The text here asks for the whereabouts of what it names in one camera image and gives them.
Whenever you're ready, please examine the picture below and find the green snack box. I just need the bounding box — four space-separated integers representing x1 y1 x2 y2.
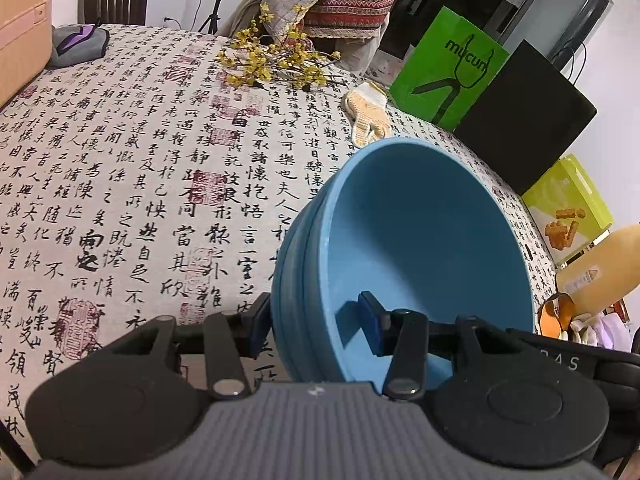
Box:
521 154 615 265

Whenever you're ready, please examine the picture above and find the yellow knitted glove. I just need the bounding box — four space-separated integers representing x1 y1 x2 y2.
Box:
341 82 393 148

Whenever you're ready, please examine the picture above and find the black paper bag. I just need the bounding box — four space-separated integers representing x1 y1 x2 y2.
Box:
452 39 598 196

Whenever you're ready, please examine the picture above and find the yellow flower branch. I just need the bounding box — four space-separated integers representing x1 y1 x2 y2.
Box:
217 2 343 92

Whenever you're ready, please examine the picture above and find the pink suitcase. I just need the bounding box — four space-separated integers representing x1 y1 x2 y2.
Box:
0 0 55 108

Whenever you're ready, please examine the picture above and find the yellow bottle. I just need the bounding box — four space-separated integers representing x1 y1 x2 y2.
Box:
556 225 640 311

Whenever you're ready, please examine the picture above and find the chair with patterned blanket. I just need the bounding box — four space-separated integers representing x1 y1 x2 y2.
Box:
220 0 381 78

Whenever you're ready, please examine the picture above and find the sliding glass door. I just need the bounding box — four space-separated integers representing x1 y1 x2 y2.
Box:
380 0 613 61

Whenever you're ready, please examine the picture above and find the green paper bag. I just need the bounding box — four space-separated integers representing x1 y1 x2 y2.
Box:
389 6 511 132

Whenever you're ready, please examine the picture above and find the grey purple cloth pouch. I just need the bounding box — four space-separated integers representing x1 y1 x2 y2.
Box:
50 21 111 68

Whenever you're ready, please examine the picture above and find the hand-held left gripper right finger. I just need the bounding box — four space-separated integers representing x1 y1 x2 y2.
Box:
357 291 541 401

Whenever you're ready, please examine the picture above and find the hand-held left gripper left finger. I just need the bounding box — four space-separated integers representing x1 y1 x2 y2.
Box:
105 294 274 402

